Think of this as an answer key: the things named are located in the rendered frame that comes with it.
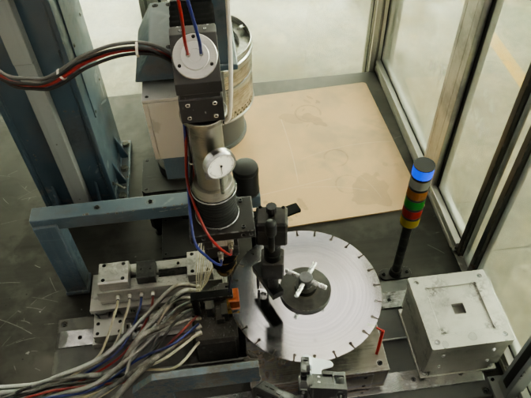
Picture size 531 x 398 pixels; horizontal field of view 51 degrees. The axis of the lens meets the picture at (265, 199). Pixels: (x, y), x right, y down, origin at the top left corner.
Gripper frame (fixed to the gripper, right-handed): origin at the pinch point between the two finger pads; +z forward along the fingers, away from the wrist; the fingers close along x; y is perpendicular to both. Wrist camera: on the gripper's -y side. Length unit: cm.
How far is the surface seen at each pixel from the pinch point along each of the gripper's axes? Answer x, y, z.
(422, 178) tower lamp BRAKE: 31.9, 23.9, 20.4
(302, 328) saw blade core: 1.8, -0.2, 9.7
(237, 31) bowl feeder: 63, -21, 76
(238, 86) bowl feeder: 47, -20, 66
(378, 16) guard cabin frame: 69, 24, 107
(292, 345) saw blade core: -0.4, -2.1, 6.4
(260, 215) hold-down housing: 29.6, -8.3, -3.2
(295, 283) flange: 8.9, -2.0, 15.8
